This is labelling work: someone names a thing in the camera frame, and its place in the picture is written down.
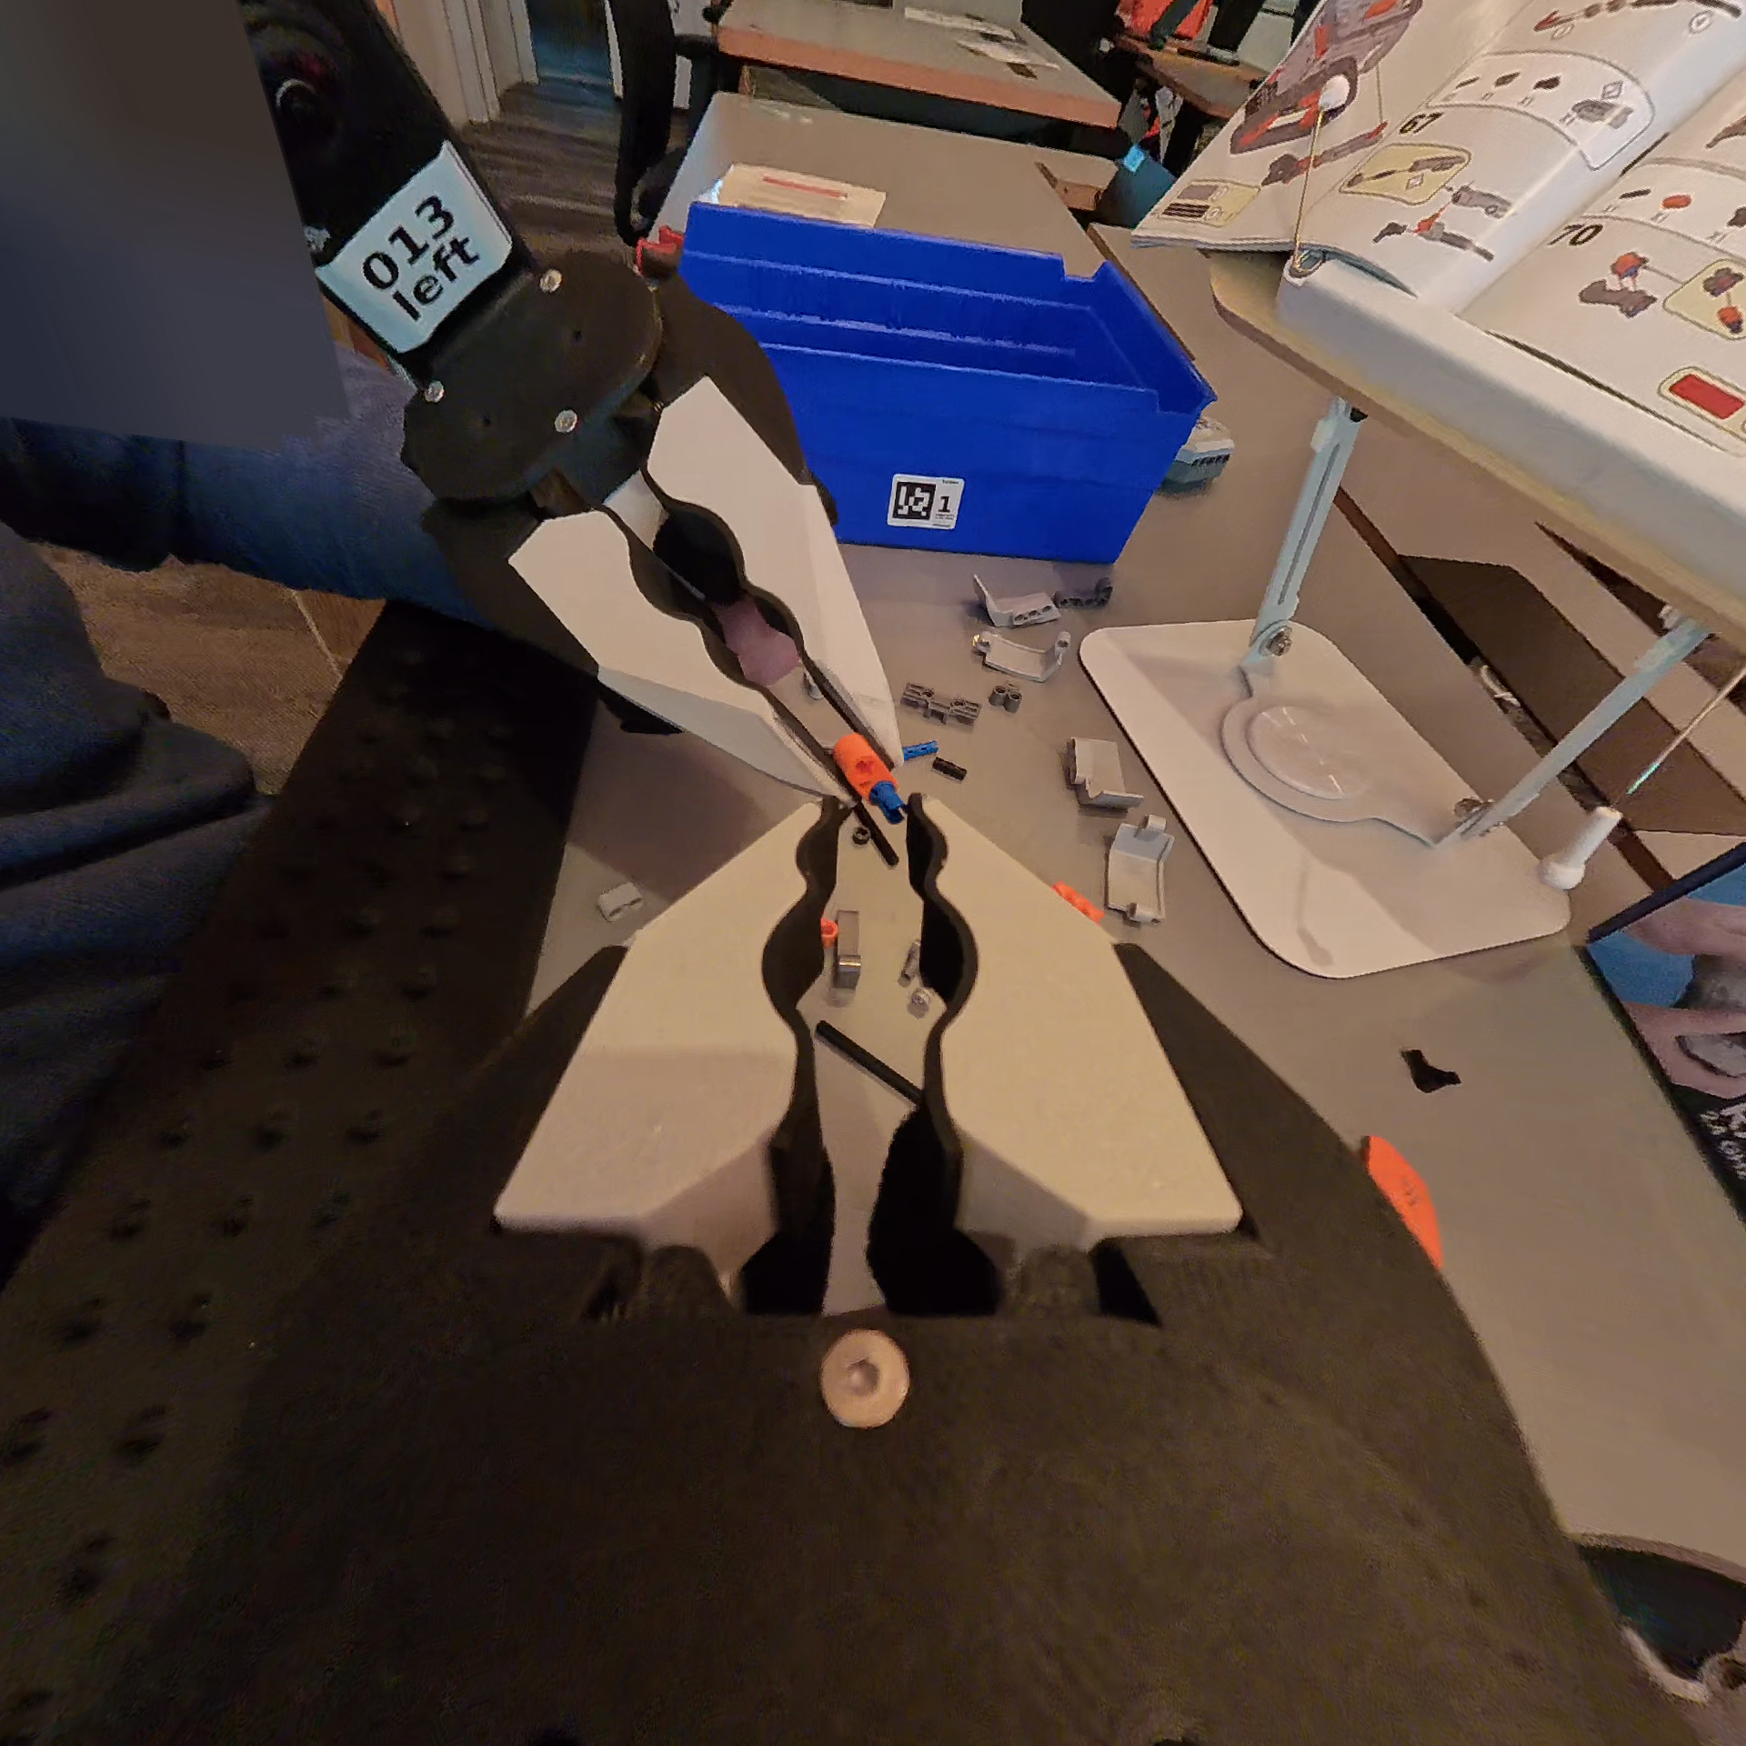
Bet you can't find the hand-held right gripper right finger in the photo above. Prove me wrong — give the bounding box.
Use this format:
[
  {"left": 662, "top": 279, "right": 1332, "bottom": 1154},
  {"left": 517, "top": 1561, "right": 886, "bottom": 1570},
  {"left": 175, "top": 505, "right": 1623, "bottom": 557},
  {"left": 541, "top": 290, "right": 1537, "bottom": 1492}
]
[{"left": 902, "top": 796, "right": 1244, "bottom": 1305}]

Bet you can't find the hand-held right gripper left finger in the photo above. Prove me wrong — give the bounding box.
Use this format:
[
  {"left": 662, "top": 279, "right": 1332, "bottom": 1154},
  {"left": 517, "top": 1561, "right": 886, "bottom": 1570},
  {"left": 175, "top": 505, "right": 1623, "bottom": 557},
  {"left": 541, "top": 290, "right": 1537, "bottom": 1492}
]
[{"left": 493, "top": 799, "right": 841, "bottom": 1312}]

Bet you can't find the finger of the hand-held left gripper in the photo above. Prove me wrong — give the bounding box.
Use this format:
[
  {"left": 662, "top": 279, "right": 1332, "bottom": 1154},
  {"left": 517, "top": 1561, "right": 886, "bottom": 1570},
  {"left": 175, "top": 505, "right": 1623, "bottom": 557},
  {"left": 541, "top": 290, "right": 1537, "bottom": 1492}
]
[
  {"left": 635, "top": 377, "right": 906, "bottom": 772},
  {"left": 508, "top": 505, "right": 848, "bottom": 799}
]

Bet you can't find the person's left forearm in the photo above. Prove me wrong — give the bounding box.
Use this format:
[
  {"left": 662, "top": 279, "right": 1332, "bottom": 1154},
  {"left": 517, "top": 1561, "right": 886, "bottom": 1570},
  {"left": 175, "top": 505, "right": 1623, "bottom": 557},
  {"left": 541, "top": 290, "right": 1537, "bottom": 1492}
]
[{"left": 0, "top": 348, "right": 473, "bottom": 617}]

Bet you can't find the blue storage bin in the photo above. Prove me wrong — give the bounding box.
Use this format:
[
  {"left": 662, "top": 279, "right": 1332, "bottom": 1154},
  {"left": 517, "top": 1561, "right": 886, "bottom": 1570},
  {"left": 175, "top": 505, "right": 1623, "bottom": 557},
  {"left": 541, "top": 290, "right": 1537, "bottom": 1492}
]
[{"left": 677, "top": 203, "right": 1219, "bottom": 568}]

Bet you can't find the black office chair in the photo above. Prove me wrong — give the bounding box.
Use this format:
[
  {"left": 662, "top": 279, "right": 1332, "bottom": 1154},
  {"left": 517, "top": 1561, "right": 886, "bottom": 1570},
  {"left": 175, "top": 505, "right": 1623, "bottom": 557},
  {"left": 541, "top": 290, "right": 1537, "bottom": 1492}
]
[{"left": 613, "top": 0, "right": 726, "bottom": 241}]

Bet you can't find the white paper packet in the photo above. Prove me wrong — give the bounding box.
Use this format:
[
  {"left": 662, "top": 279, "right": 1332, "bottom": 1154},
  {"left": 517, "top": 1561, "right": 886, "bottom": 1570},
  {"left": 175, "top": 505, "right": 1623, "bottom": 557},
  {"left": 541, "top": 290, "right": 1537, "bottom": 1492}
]
[{"left": 715, "top": 164, "right": 890, "bottom": 232}]

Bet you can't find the white book stand base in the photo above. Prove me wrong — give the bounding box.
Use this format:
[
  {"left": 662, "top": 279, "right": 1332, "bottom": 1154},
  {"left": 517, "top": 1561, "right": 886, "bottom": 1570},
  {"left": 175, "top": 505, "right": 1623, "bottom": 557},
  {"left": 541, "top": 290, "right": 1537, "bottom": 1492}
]
[{"left": 1077, "top": 68, "right": 1746, "bottom": 985}]

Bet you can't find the orange wedge panel brick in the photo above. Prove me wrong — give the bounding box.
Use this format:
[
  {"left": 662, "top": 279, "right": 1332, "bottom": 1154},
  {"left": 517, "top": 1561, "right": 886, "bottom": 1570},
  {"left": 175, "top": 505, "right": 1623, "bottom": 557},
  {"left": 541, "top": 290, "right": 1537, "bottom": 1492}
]
[{"left": 1361, "top": 1136, "right": 1446, "bottom": 1272}]

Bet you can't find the black dimpled pad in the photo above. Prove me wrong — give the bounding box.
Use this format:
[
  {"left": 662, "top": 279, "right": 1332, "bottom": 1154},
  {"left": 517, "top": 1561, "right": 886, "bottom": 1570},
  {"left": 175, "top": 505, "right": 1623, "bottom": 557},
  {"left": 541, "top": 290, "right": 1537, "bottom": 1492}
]
[{"left": 0, "top": 601, "right": 610, "bottom": 1746}]

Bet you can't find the grey white toy module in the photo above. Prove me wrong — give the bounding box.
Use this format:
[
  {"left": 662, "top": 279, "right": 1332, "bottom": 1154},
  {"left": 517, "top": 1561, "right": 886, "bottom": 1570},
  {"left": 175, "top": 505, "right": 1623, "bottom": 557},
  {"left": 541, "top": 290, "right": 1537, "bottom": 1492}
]
[{"left": 1159, "top": 415, "right": 1244, "bottom": 494}]

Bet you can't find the blue robot kit box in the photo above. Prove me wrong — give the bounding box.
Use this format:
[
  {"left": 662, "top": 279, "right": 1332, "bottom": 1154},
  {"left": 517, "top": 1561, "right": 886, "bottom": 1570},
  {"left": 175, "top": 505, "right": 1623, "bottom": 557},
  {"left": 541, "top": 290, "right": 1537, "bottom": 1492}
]
[{"left": 1586, "top": 839, "right": 1746, "bottom": 1237}]

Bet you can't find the instruction booklet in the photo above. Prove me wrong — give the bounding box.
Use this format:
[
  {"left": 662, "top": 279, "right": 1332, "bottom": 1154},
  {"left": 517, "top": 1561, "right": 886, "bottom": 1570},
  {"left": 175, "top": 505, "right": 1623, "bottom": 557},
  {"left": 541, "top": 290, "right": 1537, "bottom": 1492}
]
[{"left": 1132, "top": 0, "right": 1746, "bottom": 454}]

